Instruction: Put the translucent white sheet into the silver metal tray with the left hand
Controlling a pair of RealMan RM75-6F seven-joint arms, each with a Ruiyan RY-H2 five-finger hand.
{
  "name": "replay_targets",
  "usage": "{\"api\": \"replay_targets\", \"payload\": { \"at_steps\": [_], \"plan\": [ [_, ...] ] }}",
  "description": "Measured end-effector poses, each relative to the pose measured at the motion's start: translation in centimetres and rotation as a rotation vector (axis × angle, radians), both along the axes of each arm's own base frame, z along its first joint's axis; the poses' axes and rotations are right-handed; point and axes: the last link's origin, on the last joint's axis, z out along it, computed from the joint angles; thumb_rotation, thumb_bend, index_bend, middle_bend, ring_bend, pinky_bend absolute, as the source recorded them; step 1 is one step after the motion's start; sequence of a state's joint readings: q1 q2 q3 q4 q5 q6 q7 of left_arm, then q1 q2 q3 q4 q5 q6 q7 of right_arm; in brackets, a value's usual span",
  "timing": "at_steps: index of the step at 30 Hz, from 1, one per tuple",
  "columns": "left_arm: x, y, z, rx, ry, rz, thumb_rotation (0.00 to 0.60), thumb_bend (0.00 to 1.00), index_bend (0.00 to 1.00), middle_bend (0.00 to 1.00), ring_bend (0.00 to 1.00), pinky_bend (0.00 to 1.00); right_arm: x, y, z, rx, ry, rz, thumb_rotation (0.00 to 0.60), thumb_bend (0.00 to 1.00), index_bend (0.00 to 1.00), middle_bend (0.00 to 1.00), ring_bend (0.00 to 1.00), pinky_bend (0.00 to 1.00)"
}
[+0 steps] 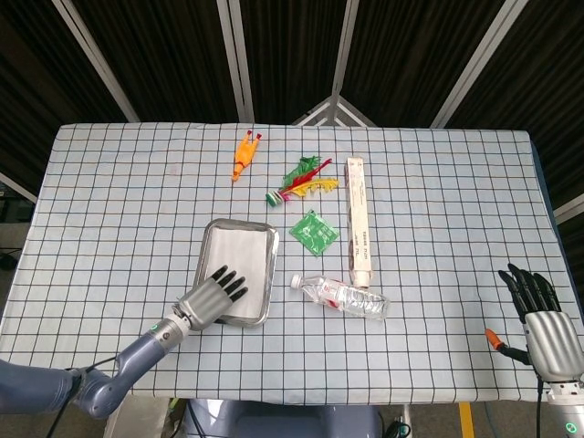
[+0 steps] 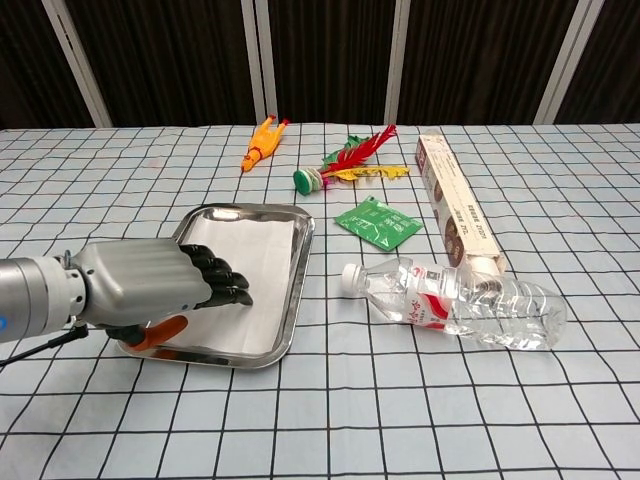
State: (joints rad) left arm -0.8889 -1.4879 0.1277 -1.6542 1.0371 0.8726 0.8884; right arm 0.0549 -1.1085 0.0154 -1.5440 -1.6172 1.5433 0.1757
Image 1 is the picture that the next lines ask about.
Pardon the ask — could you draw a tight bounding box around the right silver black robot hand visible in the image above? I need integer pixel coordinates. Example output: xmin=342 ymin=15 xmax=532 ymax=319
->
xmin=484 ymin=262 xmax=584 ymax=382

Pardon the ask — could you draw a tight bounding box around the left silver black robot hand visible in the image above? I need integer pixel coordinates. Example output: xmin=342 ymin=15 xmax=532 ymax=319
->
xmin=175 ymin=264 xmax=250 ymax=332

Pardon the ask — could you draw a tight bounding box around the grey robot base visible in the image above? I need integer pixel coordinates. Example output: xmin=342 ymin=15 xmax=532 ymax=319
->
xmin=182 ymin=398 xmax=382 ymax=438

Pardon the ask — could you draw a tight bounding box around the stainless steel rectangular tray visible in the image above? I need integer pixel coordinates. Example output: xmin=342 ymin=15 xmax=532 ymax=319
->
xmin=187 ymin=217 xmax=281 ymax=329

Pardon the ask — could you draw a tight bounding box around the blue checked tablecloth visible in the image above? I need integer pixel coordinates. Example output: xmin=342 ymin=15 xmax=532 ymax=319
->
xmin=0 ymin=121 xmax=563 ymax=408

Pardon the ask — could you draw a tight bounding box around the green sachet packet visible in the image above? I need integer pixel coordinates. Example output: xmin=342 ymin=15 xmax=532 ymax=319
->
xmin=287 ymin=209 xmax=340 ymax=256

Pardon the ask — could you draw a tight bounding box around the clear plastic water bottle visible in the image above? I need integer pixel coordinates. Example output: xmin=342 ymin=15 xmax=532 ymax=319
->
xmin=289 ymin=273 xmax=391 ymax=321

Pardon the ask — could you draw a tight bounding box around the yellow rubber chicken toy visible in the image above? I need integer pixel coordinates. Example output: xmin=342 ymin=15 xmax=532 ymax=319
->
xmin=230 ymin=129 xmax=265 ymax=185

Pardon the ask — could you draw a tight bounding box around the colourful feather shuttlecock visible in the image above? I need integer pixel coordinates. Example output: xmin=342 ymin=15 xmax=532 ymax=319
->
xmin=265 ymin=155 xmax=341 ymax=208

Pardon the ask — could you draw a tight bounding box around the long cardboard wrap box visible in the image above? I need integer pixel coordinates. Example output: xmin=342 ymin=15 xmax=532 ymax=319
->
xmin=344 ymin=156 xmax=375 ymax=289

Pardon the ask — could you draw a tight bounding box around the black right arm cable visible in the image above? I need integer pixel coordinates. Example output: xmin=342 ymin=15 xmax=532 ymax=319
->
xmin=535 ymin=377 xmax=546 ymax=438

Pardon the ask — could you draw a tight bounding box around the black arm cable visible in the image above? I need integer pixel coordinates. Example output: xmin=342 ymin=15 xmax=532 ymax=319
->
xmin=44 ymin=356 xmax=120 ymax=438
xmin=535 ymin=377 xmax=546 ymax=438

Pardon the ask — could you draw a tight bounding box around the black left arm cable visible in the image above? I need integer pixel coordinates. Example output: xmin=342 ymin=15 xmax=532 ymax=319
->
xmin=44 ymin=356 xmax=120 ymax=438

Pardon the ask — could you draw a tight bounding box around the grey metal frame post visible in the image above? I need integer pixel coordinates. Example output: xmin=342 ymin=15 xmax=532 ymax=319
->
xmin=430 ymin=0 xmax=531 ymax=130
xmin=215 ymin=0 xmax=256 ymax=124
xmin=51 ymin=0 xmax=141 ymax=124
xmin=329 ymin=0 xmax=362 ymax=107

